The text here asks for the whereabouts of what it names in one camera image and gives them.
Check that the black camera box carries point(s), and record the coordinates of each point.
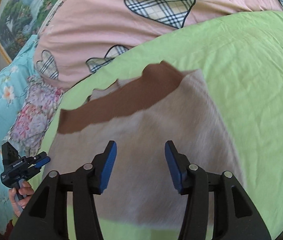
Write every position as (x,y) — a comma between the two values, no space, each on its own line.
(10,157)

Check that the person's left hand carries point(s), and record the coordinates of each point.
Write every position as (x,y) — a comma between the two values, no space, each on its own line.
(20,198)

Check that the turquoise floral quilt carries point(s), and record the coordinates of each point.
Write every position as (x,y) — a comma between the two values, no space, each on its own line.
(13,90)

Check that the pink heart pattern quilt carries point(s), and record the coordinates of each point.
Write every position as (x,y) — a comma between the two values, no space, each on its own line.
(82,36)

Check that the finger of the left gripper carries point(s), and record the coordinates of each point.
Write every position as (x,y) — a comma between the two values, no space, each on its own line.
(40,156)
(42,162)

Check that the framed landscape painting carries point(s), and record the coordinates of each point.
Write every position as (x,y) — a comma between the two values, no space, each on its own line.
(19,19)

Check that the beige knit sweater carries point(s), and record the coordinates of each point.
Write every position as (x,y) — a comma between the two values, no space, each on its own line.
(140,115)

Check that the floral ruffled pillow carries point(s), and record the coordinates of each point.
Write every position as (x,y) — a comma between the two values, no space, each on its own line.
(33,120)

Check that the green bed sheet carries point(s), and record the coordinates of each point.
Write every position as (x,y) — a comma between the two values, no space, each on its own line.
(241,59)

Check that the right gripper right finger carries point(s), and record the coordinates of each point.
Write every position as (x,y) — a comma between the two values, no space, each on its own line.
(235,215)

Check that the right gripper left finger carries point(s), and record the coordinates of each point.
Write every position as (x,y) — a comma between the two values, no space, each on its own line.
(45,215)

